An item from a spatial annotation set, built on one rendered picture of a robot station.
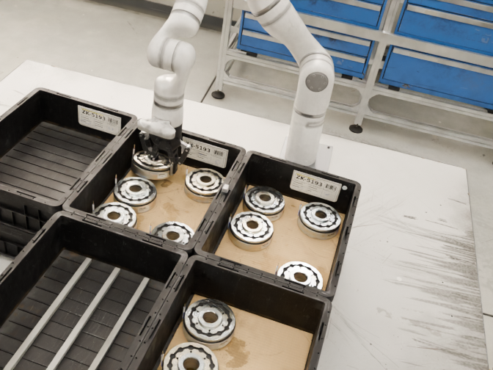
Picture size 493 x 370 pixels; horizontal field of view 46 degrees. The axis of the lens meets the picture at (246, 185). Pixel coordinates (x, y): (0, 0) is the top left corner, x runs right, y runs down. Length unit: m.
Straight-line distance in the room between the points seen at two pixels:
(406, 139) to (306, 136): 1.91
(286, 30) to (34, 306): 0.87
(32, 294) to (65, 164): 0.43
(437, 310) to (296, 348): 0.49
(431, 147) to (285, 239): 2.21
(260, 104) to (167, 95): 2.17
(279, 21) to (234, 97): 2.05
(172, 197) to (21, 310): 0.46
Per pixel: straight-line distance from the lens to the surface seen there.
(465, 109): 3.38
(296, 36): 1.55
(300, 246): 1.41
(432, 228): 1.80
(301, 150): 1.68
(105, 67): 3.70
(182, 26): 1.33
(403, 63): 3.26
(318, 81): 1.55
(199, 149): 1.53
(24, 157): 1.61
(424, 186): 1.95
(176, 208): 1.44
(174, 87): 1.32
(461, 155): 3.56
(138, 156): 1.51
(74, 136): 1.67
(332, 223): 1.45
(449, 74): 3.30
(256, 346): 1.20
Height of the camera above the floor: 1.80
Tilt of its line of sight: 39 degrees down
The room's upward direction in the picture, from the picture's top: 10 degrees clockwise
